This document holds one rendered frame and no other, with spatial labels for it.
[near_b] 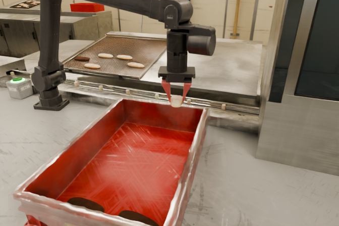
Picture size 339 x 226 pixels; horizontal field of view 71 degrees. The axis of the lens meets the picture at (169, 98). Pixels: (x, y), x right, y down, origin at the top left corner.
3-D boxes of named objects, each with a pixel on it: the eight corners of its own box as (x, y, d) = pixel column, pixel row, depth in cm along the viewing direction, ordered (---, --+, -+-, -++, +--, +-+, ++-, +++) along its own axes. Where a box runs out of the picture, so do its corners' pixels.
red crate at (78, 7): (70, 11, 434) (69, 3, 428) (81, 9, 465) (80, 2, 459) (95, 12, 421) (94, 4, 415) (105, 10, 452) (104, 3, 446)
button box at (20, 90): (10, 104, 110) (3, 81, 106) (25, 97, 117) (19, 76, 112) (23, 107, 108) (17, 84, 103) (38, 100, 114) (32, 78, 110)
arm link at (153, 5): (76, -6, 79) (48, -5, 71) (75, -25, 76) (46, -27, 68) (193, 22, 64) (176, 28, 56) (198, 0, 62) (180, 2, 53)
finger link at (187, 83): (190, 107, 67) (191, 76, 63) (165, 106, 68) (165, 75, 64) (190, 97, 74) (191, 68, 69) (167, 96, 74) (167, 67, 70)
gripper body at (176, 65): (194, 80, 64) (196, 53, 61) (157, 79, 65) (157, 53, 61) (194, 72, 70) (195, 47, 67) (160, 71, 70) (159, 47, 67)
